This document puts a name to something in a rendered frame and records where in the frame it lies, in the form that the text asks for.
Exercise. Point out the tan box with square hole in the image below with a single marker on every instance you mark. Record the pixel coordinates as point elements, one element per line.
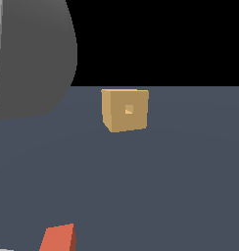
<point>124,111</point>

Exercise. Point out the orange red peg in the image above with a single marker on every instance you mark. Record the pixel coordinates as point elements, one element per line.
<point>57,238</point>

